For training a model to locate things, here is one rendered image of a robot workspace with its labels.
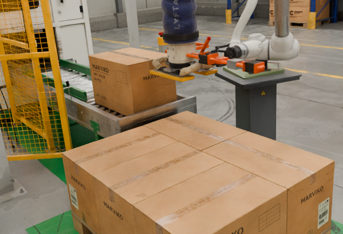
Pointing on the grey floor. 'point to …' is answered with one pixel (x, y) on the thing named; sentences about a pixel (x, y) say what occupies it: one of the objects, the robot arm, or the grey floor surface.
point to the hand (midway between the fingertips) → (211, 58)
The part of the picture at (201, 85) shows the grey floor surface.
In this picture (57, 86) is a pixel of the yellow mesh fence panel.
